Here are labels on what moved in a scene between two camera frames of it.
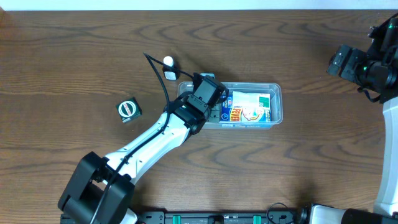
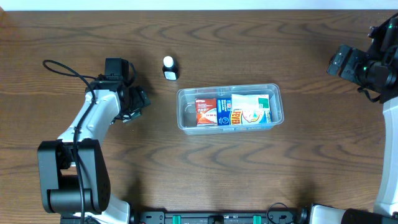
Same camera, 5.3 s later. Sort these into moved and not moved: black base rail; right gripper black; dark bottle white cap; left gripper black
Moved: left gripper black
Not moved: black base rail; right gripper black; dark bottle white cap
